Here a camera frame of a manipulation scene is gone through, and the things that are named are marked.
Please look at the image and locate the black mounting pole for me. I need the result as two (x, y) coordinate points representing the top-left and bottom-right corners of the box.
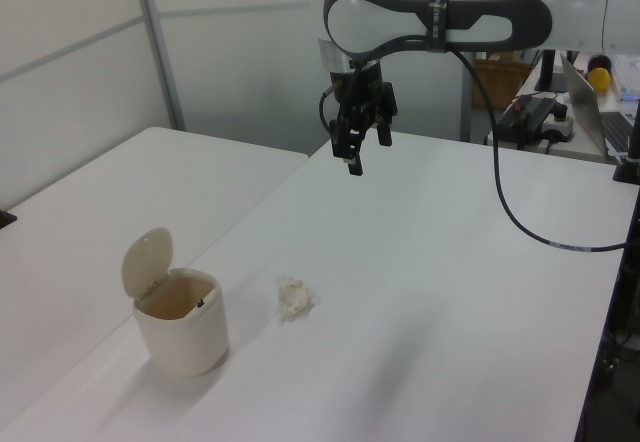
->
(612, 95), (640, 184)

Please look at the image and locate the yellow round object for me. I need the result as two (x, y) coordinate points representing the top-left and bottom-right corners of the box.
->
(586, 66), (614, 95)

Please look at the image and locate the white paper trash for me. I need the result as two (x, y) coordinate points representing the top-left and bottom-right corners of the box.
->
(274, 273), (320, 324)

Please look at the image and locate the brown cardboard box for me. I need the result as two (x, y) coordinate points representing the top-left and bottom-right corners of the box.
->
(473, 58), (530, 110)

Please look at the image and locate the silver laptop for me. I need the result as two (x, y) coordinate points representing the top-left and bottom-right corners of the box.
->
(558, 51), (637, 159)

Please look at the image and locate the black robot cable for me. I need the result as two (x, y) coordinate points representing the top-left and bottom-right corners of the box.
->
(318, 34), (632, 254)

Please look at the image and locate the black monitor stand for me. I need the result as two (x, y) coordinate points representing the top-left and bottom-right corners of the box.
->
(533, 49), (567, 91)

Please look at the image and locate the grey partition post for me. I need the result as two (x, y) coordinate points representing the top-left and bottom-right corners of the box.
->
(133, 0), (187, 132)

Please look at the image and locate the black power supply box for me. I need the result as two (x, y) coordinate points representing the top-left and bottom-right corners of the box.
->
(498, 93), (574, 149)

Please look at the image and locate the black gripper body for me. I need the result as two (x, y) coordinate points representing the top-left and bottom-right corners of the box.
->
(327, 63), (387, 114)

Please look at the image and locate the small white lidded bin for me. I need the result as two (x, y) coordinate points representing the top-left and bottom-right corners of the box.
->
(121, 226), (231, 379)

